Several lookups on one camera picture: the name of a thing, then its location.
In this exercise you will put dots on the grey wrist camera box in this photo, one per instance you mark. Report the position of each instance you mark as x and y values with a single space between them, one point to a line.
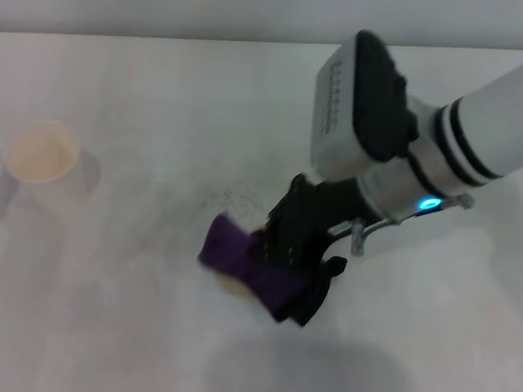
342 120

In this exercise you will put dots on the white paper cup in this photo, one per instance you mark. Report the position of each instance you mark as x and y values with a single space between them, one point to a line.
43 154

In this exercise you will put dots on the purple rag with black trim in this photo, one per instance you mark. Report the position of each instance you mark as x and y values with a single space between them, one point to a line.
236 254

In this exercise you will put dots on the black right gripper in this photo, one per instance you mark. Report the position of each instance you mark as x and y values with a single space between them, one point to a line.
316 206

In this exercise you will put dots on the brown water stain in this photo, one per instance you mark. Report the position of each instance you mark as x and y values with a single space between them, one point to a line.
231 285

